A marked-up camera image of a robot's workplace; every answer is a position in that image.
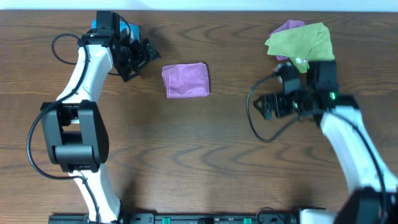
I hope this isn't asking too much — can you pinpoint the right black cable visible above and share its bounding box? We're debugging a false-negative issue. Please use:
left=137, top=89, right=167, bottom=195
left=246, top=73, right=388, bottom=224

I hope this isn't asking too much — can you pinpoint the blue folded cloth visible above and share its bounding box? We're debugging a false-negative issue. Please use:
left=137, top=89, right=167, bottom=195
left=91, top=19, right=140, bottom=43

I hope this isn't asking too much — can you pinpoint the purple cloth under green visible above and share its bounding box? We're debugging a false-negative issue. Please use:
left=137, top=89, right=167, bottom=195
left=267, top=20, right=305, bottom=61

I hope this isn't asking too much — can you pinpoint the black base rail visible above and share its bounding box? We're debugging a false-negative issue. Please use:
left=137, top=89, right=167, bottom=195
left=48, top=212, right=312, bottom=224

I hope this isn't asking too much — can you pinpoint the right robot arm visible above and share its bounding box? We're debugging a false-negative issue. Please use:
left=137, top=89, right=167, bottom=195
left=253, top=61, right=397, bottom=223

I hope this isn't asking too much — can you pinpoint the purple cloth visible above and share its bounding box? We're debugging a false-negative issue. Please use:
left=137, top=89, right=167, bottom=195
left=267, top=20, right=305, bottom=61
left=162, top=62, right=210, bottom=98

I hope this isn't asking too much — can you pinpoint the green crumpled cloth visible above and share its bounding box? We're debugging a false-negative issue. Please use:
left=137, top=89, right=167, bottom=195
left=265, top=22, right=335, bottom=73

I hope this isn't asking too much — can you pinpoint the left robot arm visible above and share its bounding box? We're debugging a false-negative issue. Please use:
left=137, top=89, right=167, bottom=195
left=34, top=29, right=159, bottom=223

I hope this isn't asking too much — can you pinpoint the left black cable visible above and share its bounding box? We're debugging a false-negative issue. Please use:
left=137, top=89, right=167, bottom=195
left=26, top=15, right=133, bottom=224

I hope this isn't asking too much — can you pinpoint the black cable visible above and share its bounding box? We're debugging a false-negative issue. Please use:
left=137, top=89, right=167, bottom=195
left=26, top=15, right=133, bottom=224
left=246, top=73, right=388, bottom=224

